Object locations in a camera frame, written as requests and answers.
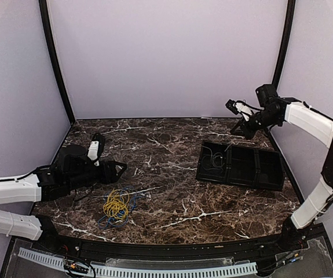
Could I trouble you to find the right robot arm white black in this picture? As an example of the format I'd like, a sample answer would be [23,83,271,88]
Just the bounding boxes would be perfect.
[225,84,333,251]

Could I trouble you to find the white slotted cable duct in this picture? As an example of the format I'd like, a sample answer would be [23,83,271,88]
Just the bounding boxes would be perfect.
[18,248,257,277]

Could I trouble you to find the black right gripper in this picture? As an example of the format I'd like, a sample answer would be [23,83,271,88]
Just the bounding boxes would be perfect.
[230,109,280,140]

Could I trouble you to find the left black frame post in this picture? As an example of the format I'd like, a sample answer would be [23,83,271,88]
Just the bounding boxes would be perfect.
[38,0,76,125]

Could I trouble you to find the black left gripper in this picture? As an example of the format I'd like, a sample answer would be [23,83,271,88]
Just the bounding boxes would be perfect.
[66,160,127,192]

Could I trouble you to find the white thin cable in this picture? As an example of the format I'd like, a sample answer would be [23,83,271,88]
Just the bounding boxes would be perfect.
[202,152,226,171]

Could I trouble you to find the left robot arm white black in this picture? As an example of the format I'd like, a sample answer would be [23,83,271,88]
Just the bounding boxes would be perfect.
[0,141,127,253]

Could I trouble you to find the black frame post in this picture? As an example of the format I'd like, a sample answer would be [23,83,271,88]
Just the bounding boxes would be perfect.
[38,0,76,125]
[272,0,296,89]

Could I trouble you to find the blue cable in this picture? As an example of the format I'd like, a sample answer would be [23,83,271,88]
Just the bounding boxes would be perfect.
[97,185,145,230]

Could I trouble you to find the black three-compartment tray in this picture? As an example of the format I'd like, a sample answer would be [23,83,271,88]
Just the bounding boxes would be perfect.
[196,141,284,191]

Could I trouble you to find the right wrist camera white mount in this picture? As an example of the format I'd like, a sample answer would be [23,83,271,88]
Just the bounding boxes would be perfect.
[225,100,254,122]

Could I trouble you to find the right black frame post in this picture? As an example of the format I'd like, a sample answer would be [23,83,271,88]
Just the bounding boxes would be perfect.
[272,0,296,89]

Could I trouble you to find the yellow cable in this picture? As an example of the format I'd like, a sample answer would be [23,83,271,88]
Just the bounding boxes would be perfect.
[102,188,131,220]

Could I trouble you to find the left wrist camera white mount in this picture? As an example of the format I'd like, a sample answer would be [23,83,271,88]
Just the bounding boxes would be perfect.
[87,133,105,166]

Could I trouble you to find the grey thin cable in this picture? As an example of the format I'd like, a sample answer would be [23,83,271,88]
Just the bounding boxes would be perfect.
[205,141,236,167]

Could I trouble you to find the black curved front rail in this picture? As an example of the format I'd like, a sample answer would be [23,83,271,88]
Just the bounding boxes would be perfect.
[32,234,308,261]

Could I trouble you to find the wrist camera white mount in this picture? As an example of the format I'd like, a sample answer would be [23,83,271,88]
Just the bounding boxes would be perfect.
[87,133,105,166]
[225,100,254,122]

